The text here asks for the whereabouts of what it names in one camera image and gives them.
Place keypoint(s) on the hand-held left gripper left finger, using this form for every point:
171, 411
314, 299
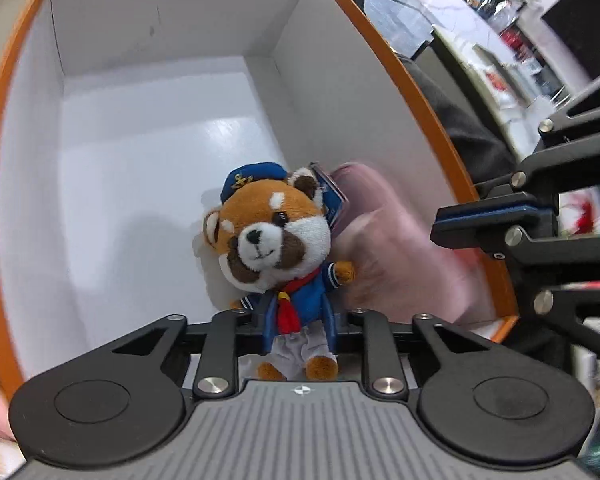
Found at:
225, 340

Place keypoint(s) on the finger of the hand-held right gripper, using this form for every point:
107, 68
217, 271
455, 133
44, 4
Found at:
570, 160
485, 230

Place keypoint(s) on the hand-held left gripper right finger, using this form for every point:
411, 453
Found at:
375, 345

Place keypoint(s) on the red panda sailor plush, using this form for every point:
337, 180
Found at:
275, 230

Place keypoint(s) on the orange cardboard box white inside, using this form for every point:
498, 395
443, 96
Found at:
155, 110

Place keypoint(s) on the black TV screen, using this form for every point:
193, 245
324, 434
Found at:
585, 20

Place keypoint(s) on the white marble table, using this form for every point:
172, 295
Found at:
460, 50

